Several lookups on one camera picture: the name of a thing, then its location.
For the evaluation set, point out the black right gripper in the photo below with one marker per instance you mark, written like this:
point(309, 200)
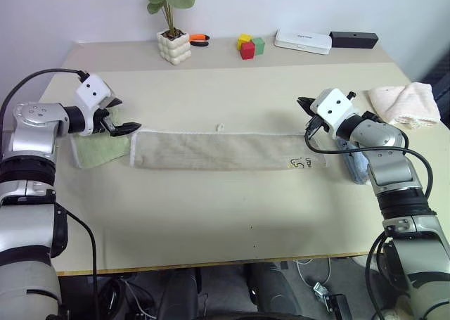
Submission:
point(314, 112)

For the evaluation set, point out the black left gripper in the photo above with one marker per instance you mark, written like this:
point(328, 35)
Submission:
point(101, 119)

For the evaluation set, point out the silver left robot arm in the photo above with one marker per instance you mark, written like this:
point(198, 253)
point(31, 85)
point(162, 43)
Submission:
point(33, 151)

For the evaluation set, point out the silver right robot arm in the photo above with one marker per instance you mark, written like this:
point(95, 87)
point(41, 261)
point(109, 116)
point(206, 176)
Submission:
point(393, 169)

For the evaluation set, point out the light green towel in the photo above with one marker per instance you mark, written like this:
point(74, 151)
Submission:
point(95, 151)

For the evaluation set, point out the light blue towel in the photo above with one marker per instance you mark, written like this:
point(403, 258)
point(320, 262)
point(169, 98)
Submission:
point(356, 169)

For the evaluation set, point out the long beige folded towel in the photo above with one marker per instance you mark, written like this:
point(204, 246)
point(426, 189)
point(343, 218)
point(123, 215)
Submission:
point(225, 151)

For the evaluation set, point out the pale pink folded towel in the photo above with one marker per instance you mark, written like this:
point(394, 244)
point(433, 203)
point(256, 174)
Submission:
point(408, 103)

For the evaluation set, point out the flat white box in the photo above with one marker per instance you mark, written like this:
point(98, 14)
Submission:
point(302, 41)

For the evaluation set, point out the white bubble plant pot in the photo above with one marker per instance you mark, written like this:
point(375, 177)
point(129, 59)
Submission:
point(174, 49)

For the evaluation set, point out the green cube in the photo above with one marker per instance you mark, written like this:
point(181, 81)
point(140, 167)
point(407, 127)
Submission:
point(259, 45)

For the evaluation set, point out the long black box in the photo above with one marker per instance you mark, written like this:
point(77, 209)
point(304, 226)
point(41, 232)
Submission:
point(353, 39)

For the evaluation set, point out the red cube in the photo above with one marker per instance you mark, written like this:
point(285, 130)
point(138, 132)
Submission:
point(247, 51)

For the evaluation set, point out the yellow cube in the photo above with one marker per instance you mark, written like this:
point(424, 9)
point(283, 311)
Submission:
point(244, 38)

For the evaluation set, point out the black chair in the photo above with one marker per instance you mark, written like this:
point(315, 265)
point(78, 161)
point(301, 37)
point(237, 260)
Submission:
point(437, 77)

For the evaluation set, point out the dark rounded shape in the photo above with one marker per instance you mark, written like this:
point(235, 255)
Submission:
point(181, 292)
point(272, 285)

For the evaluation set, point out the small black block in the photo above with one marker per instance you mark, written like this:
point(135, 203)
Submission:
point(340, 306)

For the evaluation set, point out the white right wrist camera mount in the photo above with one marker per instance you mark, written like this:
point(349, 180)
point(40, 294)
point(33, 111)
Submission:
point(332, 108)

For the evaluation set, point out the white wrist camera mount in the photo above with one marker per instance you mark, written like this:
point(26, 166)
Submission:
point(332, 108)
point(92, 91)

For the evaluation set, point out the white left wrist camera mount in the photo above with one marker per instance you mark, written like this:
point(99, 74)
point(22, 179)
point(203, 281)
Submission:
point(92, 91)

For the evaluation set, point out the metal caster bracket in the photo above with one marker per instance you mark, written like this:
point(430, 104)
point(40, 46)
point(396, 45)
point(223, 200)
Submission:
point(321, 292)

